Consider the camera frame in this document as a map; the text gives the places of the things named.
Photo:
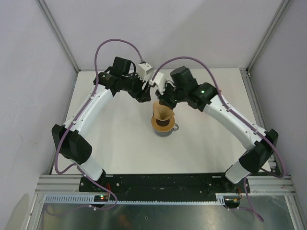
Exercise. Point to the grey glass coffee server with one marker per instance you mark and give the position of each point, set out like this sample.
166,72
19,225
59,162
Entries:
168,133

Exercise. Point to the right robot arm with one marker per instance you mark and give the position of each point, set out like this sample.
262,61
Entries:
257,141

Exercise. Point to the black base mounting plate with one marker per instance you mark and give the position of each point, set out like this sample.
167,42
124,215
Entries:
187,187

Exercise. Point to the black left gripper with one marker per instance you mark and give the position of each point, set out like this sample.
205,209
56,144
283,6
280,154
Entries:
140,95

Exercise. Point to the aluminium frame post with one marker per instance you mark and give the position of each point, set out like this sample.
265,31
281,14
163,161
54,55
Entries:
57,33
276,20

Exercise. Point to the left aluminium frame post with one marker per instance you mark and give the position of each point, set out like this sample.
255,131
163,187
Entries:
57,33

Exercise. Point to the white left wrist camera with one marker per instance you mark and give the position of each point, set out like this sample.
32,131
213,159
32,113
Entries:
145,72

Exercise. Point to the right aluminium frame post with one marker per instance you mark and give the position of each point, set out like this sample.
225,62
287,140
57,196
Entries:
276,20

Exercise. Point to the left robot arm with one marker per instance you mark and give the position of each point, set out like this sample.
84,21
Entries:
69,138

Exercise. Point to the brown paper coffee filter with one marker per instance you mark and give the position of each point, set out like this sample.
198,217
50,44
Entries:
162,112

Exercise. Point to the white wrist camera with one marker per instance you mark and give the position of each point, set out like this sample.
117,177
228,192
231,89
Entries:
159,82
145,72

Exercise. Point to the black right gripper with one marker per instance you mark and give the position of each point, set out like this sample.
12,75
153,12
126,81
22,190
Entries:
163,98

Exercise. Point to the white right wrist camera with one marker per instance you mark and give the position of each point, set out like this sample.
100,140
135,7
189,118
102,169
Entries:
159,82

